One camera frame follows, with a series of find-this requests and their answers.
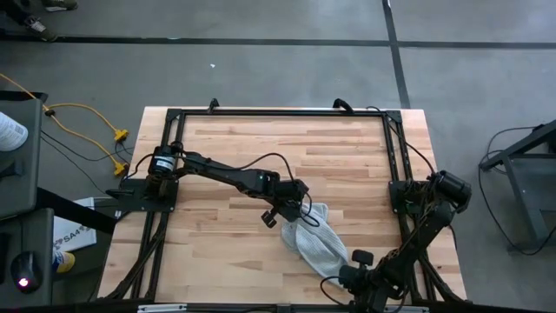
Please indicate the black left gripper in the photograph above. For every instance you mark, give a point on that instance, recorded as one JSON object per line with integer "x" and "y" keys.
{"x": 287, "y": 208}

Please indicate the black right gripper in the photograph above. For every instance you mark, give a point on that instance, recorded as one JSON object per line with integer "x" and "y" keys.
{"x": 359, "y": 279}

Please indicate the grey waffle microfiber towel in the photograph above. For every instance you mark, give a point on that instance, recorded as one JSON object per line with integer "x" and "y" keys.
{"x": 317, "y": 243}

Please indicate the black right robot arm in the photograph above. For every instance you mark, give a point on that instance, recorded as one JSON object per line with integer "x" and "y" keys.
{"x": 428, "y": 230}

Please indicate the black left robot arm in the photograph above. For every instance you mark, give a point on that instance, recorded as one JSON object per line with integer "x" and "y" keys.
{"x": 217, "y": 168}

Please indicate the black metal stand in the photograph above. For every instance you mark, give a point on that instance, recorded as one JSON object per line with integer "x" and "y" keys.
{"x": 519, "y": 163}

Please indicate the black diagonal bar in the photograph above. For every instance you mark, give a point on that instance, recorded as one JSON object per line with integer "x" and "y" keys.
{"x": 74, "y": 212}

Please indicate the white printed cardboard box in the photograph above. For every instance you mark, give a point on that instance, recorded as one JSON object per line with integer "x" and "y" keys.
{"x": 71, "y": 235}

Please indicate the yellow tipped shoe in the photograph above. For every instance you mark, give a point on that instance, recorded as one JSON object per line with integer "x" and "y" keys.
{"x": 65, "y": 263}

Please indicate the dark grey desk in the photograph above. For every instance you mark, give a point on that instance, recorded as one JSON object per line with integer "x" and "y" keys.
{"x": 43, "y": 243}

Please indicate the black computer mouse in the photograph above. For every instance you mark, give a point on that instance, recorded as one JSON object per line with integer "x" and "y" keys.
{"x": 26, "y": 271}

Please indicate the grey plastic cart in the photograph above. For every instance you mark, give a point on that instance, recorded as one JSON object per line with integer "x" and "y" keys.
{"x": 21, "y": 174}

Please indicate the white labelled bottle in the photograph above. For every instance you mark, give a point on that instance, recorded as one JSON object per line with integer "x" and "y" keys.
{"x": 11, "y": 132}

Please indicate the person's shoe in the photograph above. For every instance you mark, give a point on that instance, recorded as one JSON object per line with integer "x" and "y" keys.
{"x": 61, "y": 4}
{"x": 39, "y": 28}

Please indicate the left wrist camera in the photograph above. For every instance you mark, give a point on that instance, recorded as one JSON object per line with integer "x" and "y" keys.
{"x": 293, "y": 189}

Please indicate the silver bracket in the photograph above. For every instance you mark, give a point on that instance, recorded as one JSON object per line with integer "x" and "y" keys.
{"x": 404, "y": 309}
{"x": 163, "y": 308}

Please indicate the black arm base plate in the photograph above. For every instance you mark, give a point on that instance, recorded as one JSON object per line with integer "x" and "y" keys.
{"x": 394, "y": 204}
{"x": 134, "y": 200}

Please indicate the black aluminium table frame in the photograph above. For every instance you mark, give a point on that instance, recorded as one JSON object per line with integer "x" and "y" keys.
{"x": 282, "y": 113}

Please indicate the black frame clamp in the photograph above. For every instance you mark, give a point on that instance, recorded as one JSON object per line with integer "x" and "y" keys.
{"x": 343, "y": 104}
{"x": 213, "y": 105}

